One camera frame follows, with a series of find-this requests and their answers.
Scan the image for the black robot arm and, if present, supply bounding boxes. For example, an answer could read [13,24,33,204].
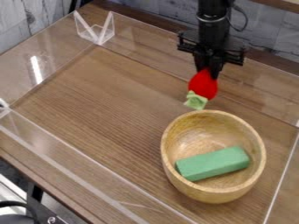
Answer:
[177,0,248,80]

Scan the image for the black cable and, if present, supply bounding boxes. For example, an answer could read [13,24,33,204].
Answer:
[0,200,36,224]

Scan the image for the red plush fruit green stem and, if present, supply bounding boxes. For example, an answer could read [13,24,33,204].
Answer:
[184,67,217,110]

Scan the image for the black table leg frame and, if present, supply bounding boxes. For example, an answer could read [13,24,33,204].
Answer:
[26,182,77,224]

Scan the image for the green rectangular block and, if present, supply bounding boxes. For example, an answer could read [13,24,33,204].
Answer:
[174,146,249,182]

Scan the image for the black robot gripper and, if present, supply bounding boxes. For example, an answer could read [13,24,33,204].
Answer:
[177,29,247,80]

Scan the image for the round wooden bowl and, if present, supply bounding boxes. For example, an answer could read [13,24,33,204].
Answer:
[160,110,267,204]

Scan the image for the clear acrylic tray walls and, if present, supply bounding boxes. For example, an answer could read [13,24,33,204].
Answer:
[0,14,299,224]

